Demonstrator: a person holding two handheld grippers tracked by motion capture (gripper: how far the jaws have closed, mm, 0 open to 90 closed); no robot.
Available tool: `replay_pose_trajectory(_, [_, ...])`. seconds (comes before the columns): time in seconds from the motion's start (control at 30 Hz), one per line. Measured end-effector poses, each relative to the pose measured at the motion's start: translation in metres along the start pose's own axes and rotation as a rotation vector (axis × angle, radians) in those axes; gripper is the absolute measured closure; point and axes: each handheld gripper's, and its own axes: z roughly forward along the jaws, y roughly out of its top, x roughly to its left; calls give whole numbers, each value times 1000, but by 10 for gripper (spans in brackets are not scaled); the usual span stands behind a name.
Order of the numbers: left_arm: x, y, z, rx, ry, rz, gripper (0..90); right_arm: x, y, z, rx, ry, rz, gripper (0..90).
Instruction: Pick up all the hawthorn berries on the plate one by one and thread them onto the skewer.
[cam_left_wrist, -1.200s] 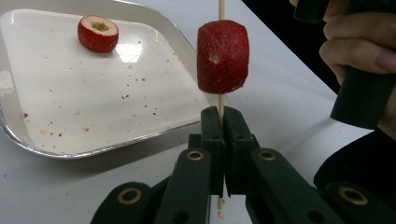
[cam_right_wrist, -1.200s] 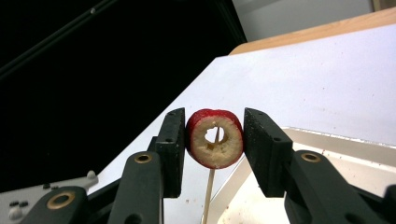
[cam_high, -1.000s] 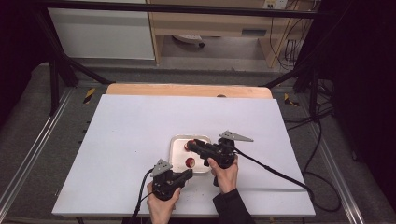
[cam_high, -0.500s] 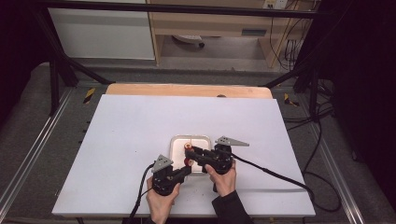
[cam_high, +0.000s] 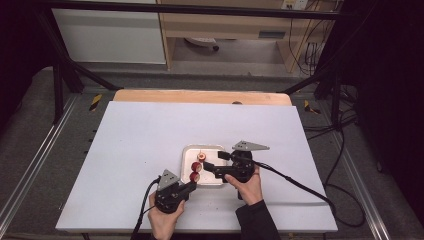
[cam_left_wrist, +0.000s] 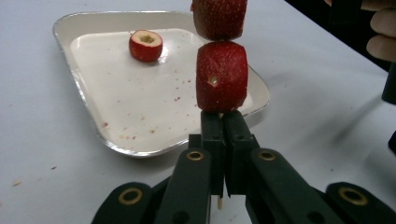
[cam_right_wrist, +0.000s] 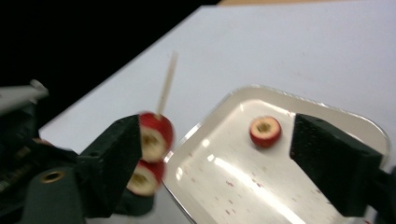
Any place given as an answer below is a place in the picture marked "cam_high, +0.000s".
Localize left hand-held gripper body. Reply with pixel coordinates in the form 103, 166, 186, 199
154, 169, 192, 215

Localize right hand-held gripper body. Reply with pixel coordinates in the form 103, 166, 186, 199
214, 140, 270, 184

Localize red donut-shaped pieces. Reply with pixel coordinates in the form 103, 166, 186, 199
191, 150, 204, 185

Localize square metal tray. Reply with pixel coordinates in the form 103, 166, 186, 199
180, 143, 228, 187

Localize person's left hand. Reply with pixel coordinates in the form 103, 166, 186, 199
147, 192, 186, 233

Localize person's right hand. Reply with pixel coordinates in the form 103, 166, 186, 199
224, 165, 264, 206

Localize wooden table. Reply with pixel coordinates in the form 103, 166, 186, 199
113, 89, 293, 107

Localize white chair base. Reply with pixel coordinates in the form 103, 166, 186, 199
184, 37, 220, 52

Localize yellow black tape marker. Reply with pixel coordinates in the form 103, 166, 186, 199
88, 94, 103, 112

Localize light wooden desk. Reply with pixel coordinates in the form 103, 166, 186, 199
156, 0, 338, 73

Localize white cabinet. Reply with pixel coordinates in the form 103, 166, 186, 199
51, 8, 167, 65

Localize white power socket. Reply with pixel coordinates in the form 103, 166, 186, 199
281, 0, 309, 10

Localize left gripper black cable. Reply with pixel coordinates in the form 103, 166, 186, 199
130, 176, 162, 240

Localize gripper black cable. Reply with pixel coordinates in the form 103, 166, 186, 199
251, 128, 367, 228
130, 176, 162, 240

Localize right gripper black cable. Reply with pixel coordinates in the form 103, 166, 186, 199
251, 128, 367, 228

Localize black floor cables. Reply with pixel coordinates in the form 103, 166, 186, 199
304, 84, 359, 141

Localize hanging black cable bundle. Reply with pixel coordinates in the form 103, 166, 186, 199
288, 9, 323, 76

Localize aluminium floor rail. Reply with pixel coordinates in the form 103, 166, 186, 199
0, 95, 78, 222
328, 131, 392, 240

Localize black metal frame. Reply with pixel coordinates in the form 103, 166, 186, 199
33, 0, 354, 125

